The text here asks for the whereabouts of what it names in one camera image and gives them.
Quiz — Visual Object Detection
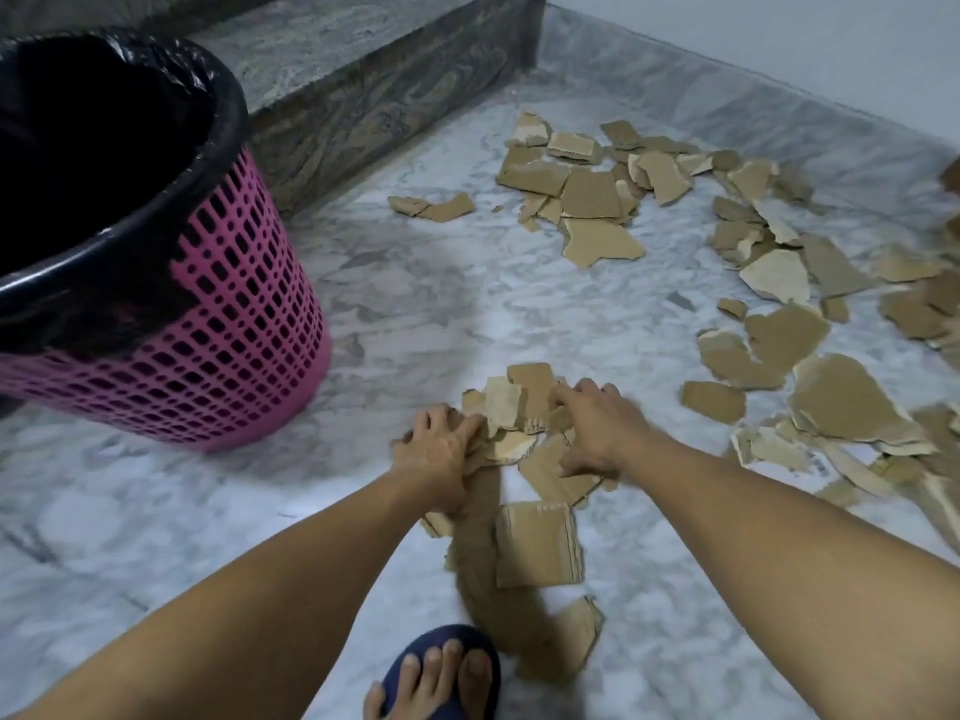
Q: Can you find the person's left foot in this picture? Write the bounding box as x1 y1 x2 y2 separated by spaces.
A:
363 638 496 720

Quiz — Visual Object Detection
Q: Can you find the black plastic bag liner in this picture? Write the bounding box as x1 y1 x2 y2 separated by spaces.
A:
0 25 253 361

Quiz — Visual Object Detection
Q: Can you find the grey granite staircase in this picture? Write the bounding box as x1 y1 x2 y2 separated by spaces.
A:
0 0 549 218

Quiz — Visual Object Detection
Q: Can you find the torn brown paper piece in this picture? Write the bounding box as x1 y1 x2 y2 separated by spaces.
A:
517 432 620 511

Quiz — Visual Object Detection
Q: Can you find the pink bin with black liner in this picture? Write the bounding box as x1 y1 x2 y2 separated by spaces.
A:
0 25 334 452

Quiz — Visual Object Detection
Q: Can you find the person's left hand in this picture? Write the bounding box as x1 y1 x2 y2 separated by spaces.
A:
389 402 490 518

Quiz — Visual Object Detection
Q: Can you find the person's right hand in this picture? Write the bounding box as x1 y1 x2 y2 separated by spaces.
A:
549 378 661 481

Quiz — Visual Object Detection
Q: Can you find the blue left flip-flop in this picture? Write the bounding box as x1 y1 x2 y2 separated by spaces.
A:
380 624 502 720

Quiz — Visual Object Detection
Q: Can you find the pile of brown paper pieces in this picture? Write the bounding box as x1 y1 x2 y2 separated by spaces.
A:
386 111 960 706

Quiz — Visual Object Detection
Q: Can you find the person's left forearm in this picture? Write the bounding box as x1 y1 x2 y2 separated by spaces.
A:
14 468 459 720

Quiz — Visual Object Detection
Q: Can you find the person's right forearm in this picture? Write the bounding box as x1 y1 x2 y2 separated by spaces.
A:
611 434 960 720

